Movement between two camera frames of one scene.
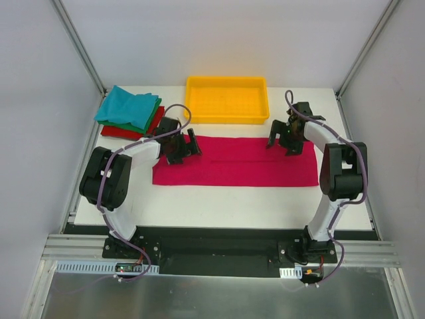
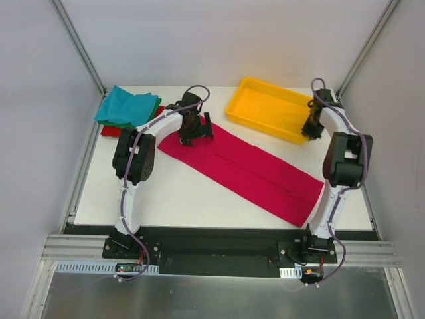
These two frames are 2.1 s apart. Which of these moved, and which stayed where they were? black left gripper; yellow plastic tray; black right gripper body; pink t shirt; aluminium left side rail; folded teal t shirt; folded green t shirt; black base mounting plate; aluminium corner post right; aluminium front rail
Moved: black left gripper; pink t shirt; black right gripper body; yellow plastic tray
Stayed: black base mounting plate; aluminium front rail; aluminium left side rail; folded teal t shirt; aluminium corner post right; folded green t shirt
